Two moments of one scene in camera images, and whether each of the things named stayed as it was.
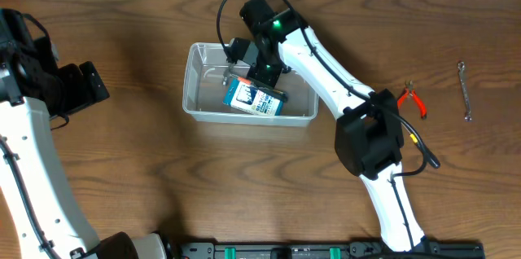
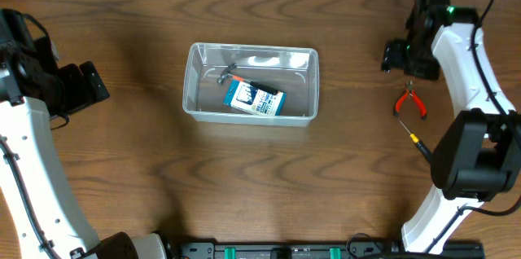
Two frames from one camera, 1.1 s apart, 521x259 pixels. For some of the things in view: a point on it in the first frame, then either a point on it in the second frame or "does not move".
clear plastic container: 205,64 does not move
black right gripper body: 264,72 to 394,54
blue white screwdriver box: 242,94 does not move
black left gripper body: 74,96 does not move
